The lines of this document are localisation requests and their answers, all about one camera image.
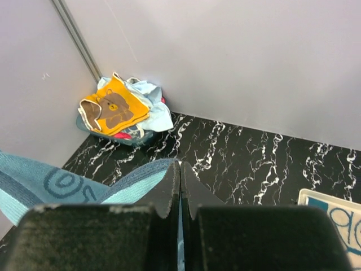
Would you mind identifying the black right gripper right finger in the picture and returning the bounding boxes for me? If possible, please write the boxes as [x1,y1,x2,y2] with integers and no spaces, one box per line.
[180,162,352,270]

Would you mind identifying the yellow towel in basket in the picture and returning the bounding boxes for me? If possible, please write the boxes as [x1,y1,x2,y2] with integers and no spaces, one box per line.
[78,73,150,136]

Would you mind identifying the pink cloth in basket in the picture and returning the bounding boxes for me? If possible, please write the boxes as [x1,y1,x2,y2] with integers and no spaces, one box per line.
[113,132,132,140]

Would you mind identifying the teal plastic laundry basket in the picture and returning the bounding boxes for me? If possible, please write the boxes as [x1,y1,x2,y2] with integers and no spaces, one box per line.
[76,114,156,147]

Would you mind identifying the white square tray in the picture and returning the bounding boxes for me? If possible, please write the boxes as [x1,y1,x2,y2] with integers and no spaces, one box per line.
[297,188,361,224]

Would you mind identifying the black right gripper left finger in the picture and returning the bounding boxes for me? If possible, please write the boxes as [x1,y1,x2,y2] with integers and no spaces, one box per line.
[0,160,181,271]

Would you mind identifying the light blue towel in basket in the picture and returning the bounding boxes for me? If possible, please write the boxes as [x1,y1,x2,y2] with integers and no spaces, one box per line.
[97,76,174,133]

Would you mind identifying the dark blue towel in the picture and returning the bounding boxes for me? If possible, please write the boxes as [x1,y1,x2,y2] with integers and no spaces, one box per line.
[0,151,186,271]

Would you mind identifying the teal beige Doraemon towel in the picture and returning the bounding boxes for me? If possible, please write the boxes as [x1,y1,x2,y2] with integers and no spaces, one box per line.
[305,196,360,270]

